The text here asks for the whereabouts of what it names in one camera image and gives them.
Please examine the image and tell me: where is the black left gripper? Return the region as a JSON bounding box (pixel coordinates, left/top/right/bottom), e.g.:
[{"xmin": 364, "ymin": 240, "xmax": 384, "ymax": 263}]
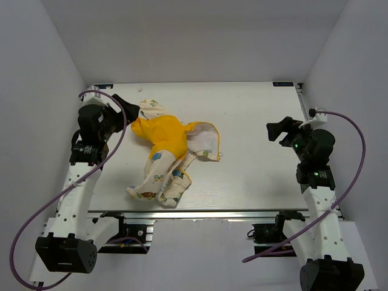
[{"xmin": 99, "ymin": 94, "xmax": 139, "ymax": 141}]

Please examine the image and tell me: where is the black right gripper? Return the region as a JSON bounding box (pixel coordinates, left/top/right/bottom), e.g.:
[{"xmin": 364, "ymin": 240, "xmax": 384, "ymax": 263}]
[{"xmin": 267, "ymin": 116, "xmax": 319, "ymax": 163}]

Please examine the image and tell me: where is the yellow cream printed child jacket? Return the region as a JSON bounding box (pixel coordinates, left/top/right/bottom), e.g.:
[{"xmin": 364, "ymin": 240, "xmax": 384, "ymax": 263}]
[{"xmin": 125, "ymin": 99, "xmax": 221, "ymax": 208}]

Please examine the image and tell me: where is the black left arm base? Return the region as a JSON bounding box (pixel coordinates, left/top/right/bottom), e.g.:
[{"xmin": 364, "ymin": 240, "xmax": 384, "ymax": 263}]
[{"xmin": 98, "ymin": 212, "xmax": 153, "ymax": 255}]

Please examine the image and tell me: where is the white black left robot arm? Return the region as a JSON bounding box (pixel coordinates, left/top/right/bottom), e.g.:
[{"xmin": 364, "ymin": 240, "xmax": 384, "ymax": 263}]
[{"xmin": 35, "ymin": 90, "xmax": 140, "ymax": 273}]

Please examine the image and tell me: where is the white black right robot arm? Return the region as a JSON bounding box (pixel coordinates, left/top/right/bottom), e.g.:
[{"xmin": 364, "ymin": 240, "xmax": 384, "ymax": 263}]
[{"xmin": 266, "ymin": 117, "xmax": 365, "ymax": 290}]

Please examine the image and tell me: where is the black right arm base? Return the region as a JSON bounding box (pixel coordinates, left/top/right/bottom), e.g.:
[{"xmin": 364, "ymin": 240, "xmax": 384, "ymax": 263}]
[{"xmin": 247, "ymin": 210, "xmax": 306, "ymax": 254}]

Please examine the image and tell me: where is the blue label sticker left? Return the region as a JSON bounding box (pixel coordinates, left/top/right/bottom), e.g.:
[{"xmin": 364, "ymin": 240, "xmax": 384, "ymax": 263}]
[{"xmin": 95, "ymin": 84, "xmax": 113, "ymax": 90}]

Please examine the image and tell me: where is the blue label sticker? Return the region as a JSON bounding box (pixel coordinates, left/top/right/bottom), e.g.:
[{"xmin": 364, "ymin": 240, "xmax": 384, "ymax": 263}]
[
  {"xmin": 272, "ymin": 81, "xmax": 294, "ymax": 87},
  {"xmin": 95, "ymin": 84, "xmax": 113, "ymax": 90}
]

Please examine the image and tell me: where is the blue label sticker right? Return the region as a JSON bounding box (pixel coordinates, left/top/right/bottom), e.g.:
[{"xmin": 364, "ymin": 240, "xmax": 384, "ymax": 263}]
[{"xmin": 272, "ymin": 81, "xmax": 294, "ymax": 87}]

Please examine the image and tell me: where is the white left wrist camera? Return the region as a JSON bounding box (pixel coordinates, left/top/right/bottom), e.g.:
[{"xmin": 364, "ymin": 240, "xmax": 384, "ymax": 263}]
[{"xmin": 79, "ymin": 85, "xmax": 120, "ymax": 112}]

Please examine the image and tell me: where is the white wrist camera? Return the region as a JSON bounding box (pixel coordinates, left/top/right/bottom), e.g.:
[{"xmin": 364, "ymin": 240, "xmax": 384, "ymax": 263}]
[
  {"xmin": 299, "ymin": 107, "xmax": 327, "ymax": 129},
  {"xmin": 79, "ymin": 85, "xmax": 120, "ymax": 112}
]

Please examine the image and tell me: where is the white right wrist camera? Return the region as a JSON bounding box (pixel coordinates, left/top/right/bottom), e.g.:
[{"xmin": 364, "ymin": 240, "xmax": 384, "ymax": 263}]
[{"xmin": 299, "ymin": 107, "xmax": 327, "ymax": 129}]

